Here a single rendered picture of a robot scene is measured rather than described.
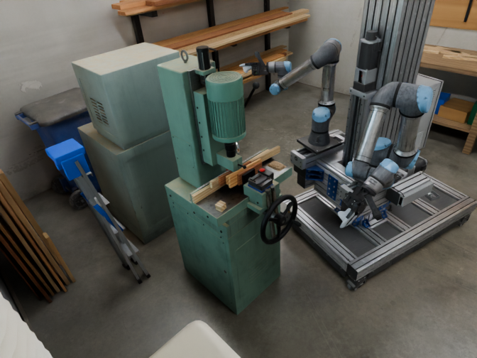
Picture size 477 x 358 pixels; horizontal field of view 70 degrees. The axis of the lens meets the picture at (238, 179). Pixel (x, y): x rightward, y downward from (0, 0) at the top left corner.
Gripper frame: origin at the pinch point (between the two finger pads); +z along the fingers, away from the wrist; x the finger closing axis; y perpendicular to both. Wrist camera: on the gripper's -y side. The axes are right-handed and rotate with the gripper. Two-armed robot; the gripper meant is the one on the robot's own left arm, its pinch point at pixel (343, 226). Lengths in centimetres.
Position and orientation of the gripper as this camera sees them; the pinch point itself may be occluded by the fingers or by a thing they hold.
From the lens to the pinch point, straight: 159.4
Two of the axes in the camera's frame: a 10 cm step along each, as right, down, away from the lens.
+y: -5.9, -5.3, 6.1
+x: -4.9, -3.6, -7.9
